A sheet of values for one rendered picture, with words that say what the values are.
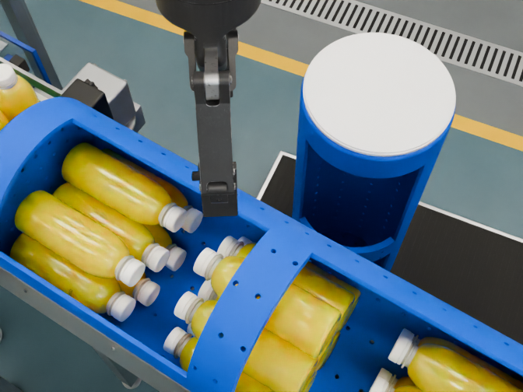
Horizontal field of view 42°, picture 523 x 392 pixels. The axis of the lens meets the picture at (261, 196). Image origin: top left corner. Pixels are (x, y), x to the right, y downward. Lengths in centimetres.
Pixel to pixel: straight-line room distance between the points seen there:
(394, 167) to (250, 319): 49
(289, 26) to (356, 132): 158
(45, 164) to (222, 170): 67
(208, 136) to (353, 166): 76
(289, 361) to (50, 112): 49
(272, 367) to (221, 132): 49
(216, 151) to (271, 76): 211
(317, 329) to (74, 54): 205
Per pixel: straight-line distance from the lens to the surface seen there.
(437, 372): 94
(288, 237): 90
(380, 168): 122
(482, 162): 249
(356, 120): 122
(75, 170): 108
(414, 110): 125
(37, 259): 108
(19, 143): 101
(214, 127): 48
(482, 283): 211
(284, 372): 91
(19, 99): 129
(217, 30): 47
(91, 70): 155
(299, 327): 88
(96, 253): 99
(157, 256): 104
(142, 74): 264
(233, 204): 57
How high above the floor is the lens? 203
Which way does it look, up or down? 62 degrees down
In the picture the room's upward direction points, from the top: 1 degrees counter-clockwise
